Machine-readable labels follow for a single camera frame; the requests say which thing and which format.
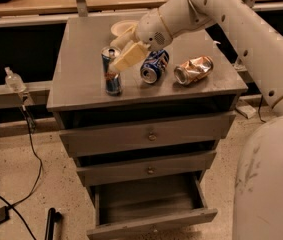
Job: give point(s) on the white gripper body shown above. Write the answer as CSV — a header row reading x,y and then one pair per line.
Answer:
x,y
150,29

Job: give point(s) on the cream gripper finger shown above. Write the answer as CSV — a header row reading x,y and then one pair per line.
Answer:
x,y
126,39
133,53

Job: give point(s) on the blue silver redbull can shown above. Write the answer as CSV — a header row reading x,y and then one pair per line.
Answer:
x,y
112,81

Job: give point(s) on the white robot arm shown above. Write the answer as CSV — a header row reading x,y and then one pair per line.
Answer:
x,y
258,198

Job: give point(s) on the crushed blue pepsi can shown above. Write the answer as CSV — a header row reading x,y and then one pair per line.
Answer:
x,y
154,66

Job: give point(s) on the crushed orange soda can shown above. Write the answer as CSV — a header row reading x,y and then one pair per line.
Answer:
x,y
193,70

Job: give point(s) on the grey wooden drawer cabinet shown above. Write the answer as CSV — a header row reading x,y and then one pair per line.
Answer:
x,y
78,98

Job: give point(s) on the grey top drawer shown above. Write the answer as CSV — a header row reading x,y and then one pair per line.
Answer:
x,y
96,140

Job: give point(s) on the grey middle drawer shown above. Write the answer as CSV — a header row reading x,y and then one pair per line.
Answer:
x,y
146,168

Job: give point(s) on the grey open bottom drawer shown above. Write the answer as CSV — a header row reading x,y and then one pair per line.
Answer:
x,y
150,205

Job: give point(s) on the white paper bowl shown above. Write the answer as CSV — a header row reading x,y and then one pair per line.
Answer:
x,y
120,27

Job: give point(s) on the black pole stand base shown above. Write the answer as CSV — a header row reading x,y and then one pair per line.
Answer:
x,y
53,217

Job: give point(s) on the clear bottle on left rail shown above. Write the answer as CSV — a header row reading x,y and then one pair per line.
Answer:
x,y
14,81

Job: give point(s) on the white block under rail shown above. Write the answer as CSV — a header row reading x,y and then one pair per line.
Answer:
x,y
245,109

